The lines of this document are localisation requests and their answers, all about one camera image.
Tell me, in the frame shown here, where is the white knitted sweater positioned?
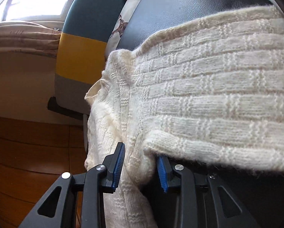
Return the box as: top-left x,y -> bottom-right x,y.
85,5 -> 284,227

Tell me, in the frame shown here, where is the black leather ottoman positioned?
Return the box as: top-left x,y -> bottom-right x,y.
118,0 -> 284,227

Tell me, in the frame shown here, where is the black sofa leg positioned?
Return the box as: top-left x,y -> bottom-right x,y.
47,97 -> 89,120

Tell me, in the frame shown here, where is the beige curtain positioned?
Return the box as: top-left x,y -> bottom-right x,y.
0,21 -> 62,58

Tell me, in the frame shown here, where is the grey yellow blue sofa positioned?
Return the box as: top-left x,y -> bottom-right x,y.
54,0 -> 154,152

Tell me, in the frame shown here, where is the white deer print pillow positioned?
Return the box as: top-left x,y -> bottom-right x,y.
105,0 -> 141,59

